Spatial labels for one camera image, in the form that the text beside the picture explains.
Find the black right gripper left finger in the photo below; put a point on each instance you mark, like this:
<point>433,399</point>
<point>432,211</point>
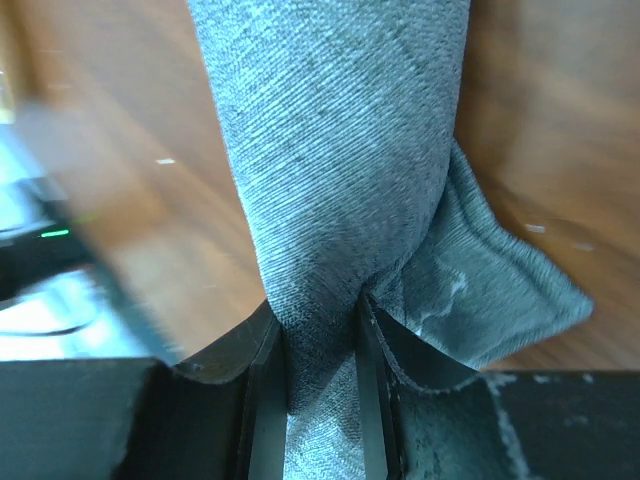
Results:
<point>219,414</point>

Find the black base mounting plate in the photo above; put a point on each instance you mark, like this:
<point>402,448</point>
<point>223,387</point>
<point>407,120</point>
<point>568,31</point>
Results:
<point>59,297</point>

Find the grey cloth napkin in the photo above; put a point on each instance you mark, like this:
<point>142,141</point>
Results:
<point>338,120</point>

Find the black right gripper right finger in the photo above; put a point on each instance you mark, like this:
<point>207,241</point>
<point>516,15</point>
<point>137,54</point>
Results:
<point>426,416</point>

